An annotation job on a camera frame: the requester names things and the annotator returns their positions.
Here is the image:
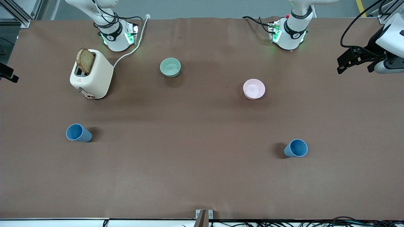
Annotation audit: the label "blue plastic cup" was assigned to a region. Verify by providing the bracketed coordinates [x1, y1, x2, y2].
[284, 139, 308, 158]
[66, 123, 92, 143]

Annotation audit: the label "yellow floor tape strip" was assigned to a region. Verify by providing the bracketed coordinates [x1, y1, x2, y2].
[356, 0, 367, 17]

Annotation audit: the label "brown bread slice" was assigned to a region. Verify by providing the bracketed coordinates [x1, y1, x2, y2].
[76, 48, 95, 75]

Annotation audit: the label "cream two-slot toaster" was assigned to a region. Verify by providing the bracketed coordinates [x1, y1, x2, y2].
[70, 49, 114, 99]

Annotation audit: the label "pink bowl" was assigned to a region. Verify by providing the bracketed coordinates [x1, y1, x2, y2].
[243, 79, 266, 100]

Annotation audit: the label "green bowl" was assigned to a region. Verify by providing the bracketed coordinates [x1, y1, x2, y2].
[159, 58, 181, 78]

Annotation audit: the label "brown table cover sheet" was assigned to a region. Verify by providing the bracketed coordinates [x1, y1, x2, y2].
[0, 16, 404, 220]

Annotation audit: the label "aluminium frame corner piece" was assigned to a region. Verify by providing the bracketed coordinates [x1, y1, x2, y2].
[378, 10, 395, 24]

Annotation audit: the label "short black looped cable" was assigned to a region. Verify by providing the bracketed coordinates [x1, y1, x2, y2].
[378, 0, 404, 16]

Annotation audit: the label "long black gripper cable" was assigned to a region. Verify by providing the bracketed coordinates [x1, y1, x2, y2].
[340, 0, 384, 52]

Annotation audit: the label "slanted aluminium frame profile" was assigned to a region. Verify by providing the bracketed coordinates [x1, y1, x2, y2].
[0, 0, 31, 28]

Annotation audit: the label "upright aluminium frame profile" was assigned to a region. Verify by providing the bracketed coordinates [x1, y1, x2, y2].
[31, 0, 44, 20]

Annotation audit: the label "black left arm base cables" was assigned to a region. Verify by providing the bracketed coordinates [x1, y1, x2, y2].
[242, 16, 274, 34]

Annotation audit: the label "black arm base cables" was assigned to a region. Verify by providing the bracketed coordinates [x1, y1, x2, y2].
[92, 0, 144, 33]
[242, 16, 274, 34]

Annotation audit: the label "black right arm base cables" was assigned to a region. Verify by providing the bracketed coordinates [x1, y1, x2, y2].
[92, 0, 144, 33]

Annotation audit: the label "white toaster power cable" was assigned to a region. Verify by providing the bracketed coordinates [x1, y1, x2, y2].
[113, 14, 151, 68]

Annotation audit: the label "black cable tangle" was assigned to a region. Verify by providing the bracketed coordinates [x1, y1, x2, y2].
[181, 216, 404, 227]

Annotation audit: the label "metal corner bracket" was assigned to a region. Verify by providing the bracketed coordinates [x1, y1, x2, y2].
[195, 209, 214, 220]

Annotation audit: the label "brown wooden post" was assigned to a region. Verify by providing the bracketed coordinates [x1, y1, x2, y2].
[194, 210, 207, 227]

